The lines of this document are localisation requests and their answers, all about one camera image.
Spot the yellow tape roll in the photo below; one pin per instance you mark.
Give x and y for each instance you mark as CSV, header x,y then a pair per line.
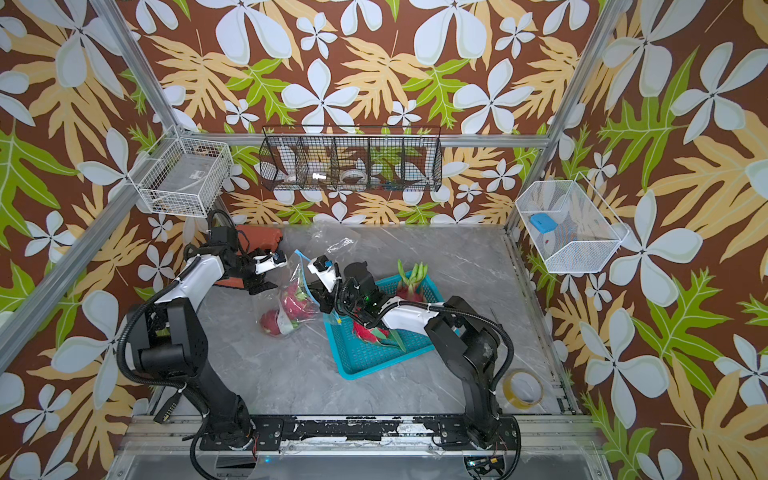
x,y
522,389

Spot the dragon fruit bag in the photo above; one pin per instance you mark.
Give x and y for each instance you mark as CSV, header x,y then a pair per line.
x,y
379,336
276,323
409,287
298,303

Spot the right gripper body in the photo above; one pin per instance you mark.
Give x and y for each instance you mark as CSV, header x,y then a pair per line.
x,y
344,297

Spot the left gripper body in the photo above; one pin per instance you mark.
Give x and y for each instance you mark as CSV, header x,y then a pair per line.
x,y
247,272

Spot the white wire basket left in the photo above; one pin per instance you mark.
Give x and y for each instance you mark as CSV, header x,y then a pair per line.
x,y
182,175

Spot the red plastic tool case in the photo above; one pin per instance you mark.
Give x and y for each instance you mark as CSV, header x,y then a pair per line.
x,y
253,238

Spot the black wire basket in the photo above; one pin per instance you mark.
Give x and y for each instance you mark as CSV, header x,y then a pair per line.
x,y
351,157

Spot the zip-top bag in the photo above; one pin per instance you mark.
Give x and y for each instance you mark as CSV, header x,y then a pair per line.
x,y
337,242
296,270

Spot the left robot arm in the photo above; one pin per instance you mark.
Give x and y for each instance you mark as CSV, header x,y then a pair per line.
x,y
164,343

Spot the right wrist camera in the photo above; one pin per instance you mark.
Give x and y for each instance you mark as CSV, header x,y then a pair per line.
x,y
326,276

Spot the black mounting base rail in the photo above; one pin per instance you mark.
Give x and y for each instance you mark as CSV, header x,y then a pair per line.
x,y
443,432

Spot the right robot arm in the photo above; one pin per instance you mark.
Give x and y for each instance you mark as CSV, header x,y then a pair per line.
x,y
476,350

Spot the blue object in basket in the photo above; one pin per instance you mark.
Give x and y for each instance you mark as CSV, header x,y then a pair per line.
x,y
543,223

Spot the teal plastic basket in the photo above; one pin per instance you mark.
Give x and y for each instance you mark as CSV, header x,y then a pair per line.
x,y
356,358

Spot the white wire basket right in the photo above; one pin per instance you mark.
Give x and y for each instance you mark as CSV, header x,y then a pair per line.
x,y
589,230

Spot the white wire basket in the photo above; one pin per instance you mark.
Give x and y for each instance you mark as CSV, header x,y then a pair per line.
x,y
182,175
589,230

